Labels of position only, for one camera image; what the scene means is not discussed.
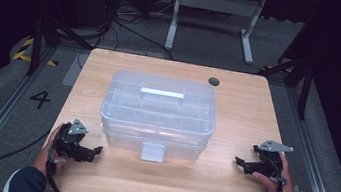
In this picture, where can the person's left hand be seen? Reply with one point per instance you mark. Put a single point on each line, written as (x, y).
(43, 157)

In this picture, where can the black round table grommet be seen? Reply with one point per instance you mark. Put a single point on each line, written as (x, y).
(214, 81)

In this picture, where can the clear plastic storage box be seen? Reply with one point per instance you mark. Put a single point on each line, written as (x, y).
(157, 114)

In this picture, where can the black tripod stand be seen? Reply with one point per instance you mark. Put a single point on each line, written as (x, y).
(305, 91)
(36, 47)

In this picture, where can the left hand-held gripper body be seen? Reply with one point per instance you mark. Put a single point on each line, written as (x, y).
(68, 142)

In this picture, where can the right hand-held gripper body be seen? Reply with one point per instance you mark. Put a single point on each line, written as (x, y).
(268, 165)

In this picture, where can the grey metal desk frame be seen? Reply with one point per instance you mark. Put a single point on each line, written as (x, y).
(218, 3)

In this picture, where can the yellow black floor tape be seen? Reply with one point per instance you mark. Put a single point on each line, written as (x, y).
(23, 54)

